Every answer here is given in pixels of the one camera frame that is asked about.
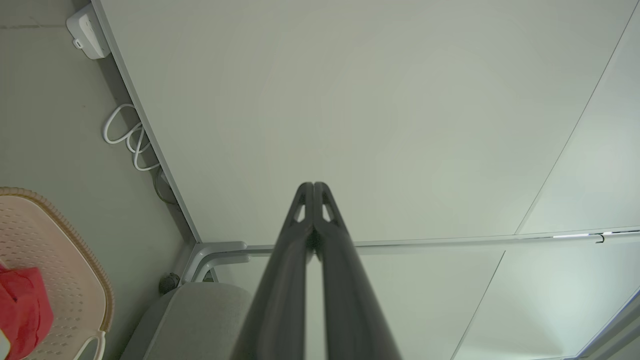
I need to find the grey padded chair seat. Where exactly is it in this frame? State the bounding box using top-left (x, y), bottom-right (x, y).
top-left (120, 282), bottom-right (254, 360)

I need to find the looped white cable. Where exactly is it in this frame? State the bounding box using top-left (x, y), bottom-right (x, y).
top-left (102, 103), bottom-right (162, 172)

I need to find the cream perforated laundry basket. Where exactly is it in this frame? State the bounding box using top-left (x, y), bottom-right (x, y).
top-left (0, 187), bottom-right (115, 360)

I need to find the dark grey cable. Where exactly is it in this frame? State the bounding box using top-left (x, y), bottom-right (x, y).
top-left (152, 169), bottom-right (179, 206)

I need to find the red cloth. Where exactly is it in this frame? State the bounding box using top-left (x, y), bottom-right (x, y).
top-left (0, 265), bottom-right (55, 360)

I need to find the grey partition foot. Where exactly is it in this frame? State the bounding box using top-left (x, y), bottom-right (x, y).
top-left (179, 241), bottom-right (250, 286)

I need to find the white power strip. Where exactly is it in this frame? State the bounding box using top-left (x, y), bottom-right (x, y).
top-left (66, 4), bottom-right (111, 60)

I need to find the black caster wheel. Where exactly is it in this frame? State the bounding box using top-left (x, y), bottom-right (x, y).
top-left (158, 272), bottom-right (181, 295)

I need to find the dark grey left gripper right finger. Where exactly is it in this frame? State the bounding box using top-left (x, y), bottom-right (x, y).
top-left (314, 181), bottom-right (404, 360)

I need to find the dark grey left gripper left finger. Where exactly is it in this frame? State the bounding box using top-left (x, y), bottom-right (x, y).
top-left (231, 182), bottom-right (315, 360)

